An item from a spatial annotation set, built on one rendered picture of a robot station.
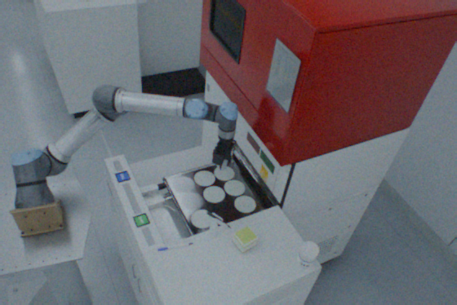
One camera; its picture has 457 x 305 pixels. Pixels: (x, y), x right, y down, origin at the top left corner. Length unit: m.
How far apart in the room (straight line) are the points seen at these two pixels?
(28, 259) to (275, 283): 1.00
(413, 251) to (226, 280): 1.92
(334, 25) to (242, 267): 0.93
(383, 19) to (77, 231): 1.47
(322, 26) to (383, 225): 2.21
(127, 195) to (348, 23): 1.13
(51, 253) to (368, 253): 2.08
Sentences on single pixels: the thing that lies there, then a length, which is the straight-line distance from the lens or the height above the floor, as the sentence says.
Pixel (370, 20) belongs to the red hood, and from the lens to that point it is 1.40.
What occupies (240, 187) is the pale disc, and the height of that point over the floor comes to 0.90.
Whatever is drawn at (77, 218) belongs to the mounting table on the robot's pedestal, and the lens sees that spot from 1.95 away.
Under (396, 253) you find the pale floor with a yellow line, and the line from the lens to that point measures 3.14.
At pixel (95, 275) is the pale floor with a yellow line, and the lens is 2.73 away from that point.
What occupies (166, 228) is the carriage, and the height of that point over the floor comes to 0.88.
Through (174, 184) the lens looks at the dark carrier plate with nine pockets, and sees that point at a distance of 1.92.
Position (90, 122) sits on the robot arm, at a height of 1.18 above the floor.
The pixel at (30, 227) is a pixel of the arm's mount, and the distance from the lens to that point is 1.91.
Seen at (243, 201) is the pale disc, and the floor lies 0.90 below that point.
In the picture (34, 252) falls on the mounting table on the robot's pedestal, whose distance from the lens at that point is 1.89.
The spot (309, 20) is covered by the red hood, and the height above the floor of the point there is 1.82.
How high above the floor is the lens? 2.34
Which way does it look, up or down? 46 degrees down
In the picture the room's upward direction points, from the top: 11 degrees clockwise
